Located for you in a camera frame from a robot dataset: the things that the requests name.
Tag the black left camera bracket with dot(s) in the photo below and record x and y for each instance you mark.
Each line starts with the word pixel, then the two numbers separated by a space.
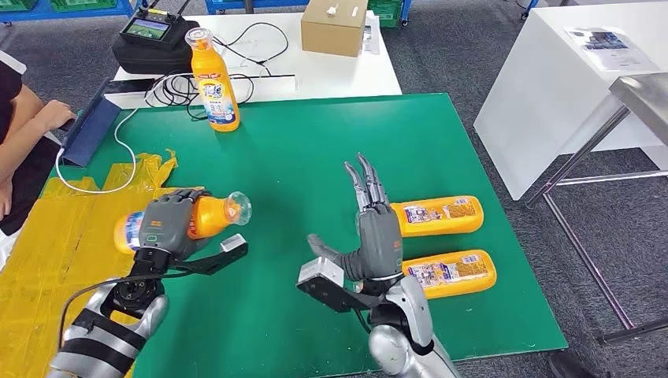
pixel 208 263

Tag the blue tablet case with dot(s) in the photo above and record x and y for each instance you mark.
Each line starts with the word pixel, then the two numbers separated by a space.
pixel 91 130

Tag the brown cardboard box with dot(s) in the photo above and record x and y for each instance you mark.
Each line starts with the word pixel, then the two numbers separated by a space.
pixel 332 28

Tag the large white table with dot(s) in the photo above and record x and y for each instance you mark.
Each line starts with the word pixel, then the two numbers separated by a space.
pixel 546 94

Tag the person's hand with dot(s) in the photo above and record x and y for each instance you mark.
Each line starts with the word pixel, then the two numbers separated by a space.
pixel 6 198
pixel 57 115

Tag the grey metal post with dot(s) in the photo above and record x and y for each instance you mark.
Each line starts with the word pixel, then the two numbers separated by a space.
pixel 249 6

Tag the stainless steel table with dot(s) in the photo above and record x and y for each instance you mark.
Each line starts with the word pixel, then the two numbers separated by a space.
pixel 645 99

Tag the printed leaflet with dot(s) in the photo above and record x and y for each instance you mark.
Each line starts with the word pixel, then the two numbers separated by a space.
pixel 371 40

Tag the green plastic crate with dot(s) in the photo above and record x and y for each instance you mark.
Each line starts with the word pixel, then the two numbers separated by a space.
pixel 17 4
pixel 84 4
pixel 387 13

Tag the black camera bracket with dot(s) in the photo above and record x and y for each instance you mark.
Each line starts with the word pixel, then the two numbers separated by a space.
pixel 208 263
pixel 339 301

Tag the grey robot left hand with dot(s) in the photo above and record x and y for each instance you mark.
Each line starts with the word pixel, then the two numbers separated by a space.
pixel 164 224

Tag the black carrying case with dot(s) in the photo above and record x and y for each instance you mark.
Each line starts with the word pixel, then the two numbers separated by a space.
pixel 155 60

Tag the black flat pad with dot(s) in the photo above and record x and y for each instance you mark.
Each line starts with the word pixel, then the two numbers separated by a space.
pixel 129 86

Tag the black right camera bracket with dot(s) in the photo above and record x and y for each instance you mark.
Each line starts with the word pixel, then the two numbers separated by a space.
pixel 339 301

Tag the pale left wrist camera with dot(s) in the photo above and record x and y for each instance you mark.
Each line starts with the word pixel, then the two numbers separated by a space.
pixel 233 243

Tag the thin black strip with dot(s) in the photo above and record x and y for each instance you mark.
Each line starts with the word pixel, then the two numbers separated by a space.
pixel 265 76

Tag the person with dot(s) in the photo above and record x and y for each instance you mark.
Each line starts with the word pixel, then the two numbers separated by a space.
pixel 10 104

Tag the printed paper sheet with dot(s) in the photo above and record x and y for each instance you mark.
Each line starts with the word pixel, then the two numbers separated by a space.
pixel 609 49

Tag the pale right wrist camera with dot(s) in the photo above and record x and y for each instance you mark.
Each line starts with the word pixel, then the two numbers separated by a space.
pixel 321 274

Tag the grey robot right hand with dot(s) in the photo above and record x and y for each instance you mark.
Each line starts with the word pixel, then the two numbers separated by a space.
pixel 378 240

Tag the black controller with screen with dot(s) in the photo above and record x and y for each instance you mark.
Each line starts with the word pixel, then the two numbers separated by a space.
pixel 148 28

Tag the person's forearm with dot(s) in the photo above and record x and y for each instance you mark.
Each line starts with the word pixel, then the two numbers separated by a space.
pixel 25 141

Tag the blue metal rack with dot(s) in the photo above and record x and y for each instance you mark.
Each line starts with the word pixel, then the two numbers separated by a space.
pixel 46 13
pixel 228 5

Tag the yellow plastic sheet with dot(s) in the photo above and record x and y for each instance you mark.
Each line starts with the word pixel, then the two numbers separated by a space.
pixel 41 292

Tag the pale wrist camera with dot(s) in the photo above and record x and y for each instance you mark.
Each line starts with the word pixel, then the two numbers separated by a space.
pixel 233 243
pixel 321 274

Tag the orange detergent bottle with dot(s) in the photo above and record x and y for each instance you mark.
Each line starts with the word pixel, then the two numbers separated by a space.
pixel 443 216
pixel 215 88
pixel 208 219
pixel 454 274

